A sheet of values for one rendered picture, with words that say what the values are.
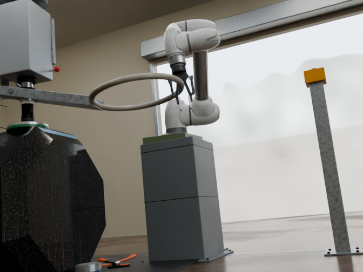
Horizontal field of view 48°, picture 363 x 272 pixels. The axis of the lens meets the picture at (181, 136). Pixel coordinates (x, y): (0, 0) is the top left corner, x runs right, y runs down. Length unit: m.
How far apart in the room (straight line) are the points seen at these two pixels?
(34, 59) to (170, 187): 1.16
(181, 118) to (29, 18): 1.19
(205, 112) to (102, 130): 5.37
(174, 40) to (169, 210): 1.15
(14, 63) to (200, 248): 1.54
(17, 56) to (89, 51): 6.39
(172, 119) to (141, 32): 5.39
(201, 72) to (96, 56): 5.92
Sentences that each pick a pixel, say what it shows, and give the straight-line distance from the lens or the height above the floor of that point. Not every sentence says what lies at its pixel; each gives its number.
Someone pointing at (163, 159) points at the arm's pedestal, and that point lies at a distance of 2.77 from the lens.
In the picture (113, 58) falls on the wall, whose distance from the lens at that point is 8.36.
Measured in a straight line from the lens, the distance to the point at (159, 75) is 1.92.
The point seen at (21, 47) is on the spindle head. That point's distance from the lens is 2.41.
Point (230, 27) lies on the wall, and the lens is 7.11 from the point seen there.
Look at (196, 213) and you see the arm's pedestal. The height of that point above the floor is 0.30.
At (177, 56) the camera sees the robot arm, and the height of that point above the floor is 1.09.
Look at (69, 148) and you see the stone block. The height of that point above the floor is 0.71.
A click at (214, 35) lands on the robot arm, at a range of 2.17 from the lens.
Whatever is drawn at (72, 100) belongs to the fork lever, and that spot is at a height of 0.93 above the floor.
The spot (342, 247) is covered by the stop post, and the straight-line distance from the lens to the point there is 2.54.
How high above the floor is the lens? 0.30
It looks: 11 degrees up
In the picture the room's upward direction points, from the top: 5 degrees counter-clockwise
